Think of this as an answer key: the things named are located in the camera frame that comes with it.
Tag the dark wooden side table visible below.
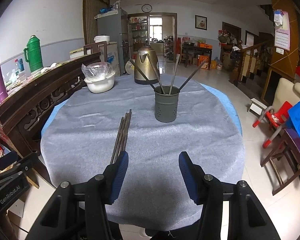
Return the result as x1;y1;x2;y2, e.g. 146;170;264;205
181;43;212;70

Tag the dark metal chopstick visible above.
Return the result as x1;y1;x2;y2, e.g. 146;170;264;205
113;113;128;163
120;109;132;151
110;117;125;164

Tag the grey refrigerator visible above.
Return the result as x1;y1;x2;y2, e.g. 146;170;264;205
95;8;130;75

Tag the gold electric kettle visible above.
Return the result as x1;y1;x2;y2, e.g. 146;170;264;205
134;43;160;85

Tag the dark carved wooden sideboard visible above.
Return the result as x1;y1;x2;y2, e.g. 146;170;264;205
0;53;101;157

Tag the white bowl with plastic bag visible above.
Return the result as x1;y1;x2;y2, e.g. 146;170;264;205
81;62;115;94

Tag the green thermos flask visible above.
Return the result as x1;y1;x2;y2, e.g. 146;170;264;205
24;35;43;73

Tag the beige sofa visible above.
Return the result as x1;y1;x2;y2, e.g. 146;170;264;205
271;77;300;112

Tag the framed wall picture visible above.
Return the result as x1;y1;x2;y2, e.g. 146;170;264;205
195;15;207;30

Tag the wall calendar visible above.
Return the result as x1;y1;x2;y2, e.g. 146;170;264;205
274;10;290;51

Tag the clear plastic water bottle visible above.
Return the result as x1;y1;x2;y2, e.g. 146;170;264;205
14;59;20;75

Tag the red child chair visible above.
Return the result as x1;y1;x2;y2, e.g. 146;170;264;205
253;101;293;148

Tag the blue table underlay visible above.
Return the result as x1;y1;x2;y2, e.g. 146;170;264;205
41;82;243;137

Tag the grey tablecloth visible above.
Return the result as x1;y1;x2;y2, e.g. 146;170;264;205
40;76;245;231

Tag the orange box on side table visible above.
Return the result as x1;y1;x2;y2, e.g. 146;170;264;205
198;43;212;49

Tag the wooden chair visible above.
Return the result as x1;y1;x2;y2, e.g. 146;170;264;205
83;41;108;62

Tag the white basin on freezer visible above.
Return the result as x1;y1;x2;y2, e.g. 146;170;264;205
94;35;110;44

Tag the white chest freezer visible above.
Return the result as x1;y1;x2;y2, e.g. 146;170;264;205
69;41;122;77

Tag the round wall clock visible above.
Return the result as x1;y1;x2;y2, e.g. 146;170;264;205
141;4;152;13

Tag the grey perforated utensil holder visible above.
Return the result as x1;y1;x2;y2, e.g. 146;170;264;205
154;86;180;122

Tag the small white step stool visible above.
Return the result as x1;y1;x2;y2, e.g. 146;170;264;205
248;98;267;116

